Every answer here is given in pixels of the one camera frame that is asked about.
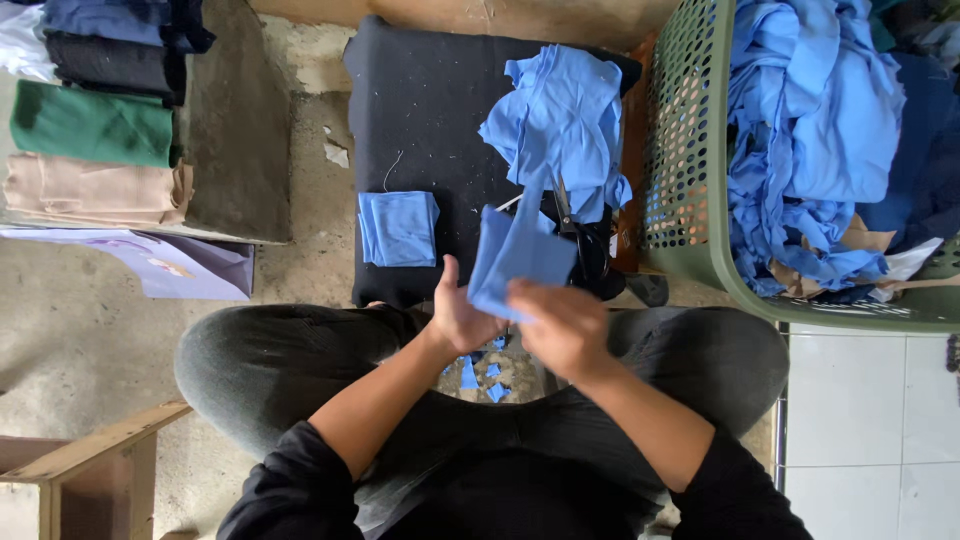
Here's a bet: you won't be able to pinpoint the folded black fabric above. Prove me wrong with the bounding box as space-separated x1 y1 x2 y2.
43 30 189 108

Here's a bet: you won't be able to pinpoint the person's left hand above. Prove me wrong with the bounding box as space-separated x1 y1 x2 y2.
429 255 513 358

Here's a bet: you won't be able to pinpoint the person's right hand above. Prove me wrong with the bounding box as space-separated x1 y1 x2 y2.
506 279 621 386

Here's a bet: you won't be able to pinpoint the folded white fabric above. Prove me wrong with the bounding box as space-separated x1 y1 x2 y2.
0 3 57 84

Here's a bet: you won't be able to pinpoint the black scissors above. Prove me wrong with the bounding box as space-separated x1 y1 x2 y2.
551 176 613 288

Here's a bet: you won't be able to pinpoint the black cushion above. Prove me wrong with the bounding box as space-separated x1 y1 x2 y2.
342 15 645 310

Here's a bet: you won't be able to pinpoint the metal door track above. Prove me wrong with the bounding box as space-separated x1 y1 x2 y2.
774 322 790 496

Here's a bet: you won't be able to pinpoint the heap of blue cloth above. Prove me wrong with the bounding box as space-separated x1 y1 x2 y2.
726 0 909 298

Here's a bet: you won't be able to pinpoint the folded blue fabric stack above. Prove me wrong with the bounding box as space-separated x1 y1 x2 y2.
357 190 441 269

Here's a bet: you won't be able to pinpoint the folded dark blue fabric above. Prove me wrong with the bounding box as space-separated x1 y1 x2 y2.
41 0 217 55

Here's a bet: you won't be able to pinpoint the person's dark grey trousers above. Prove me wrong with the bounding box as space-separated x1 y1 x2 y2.
174 303 791 535

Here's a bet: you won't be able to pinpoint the purple paper bag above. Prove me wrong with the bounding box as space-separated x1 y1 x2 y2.
0 227 256 302

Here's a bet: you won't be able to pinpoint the green perforated laundry basket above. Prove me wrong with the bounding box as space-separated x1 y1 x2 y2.
637 0 960 336

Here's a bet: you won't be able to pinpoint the brown wooden board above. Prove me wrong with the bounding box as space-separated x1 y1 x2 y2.
609 33 660 276

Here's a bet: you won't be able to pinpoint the folded beige fabric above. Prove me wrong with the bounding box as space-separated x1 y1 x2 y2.
2 152 196 228

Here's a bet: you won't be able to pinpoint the wooden frame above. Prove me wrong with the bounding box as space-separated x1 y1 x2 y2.
0 399 195 540

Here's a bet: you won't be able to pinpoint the blue fabric piece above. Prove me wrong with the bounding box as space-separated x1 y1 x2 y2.
466 171 579 324

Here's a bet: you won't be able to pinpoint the person's black shirt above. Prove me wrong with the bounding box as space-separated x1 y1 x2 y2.
216 420 816 540

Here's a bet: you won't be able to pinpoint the folded green fabric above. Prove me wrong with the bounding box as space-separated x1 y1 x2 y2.
9 78 183 170

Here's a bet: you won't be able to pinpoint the pile of blue fabric pieces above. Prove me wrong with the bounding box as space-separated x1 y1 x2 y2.
478 43 635 225

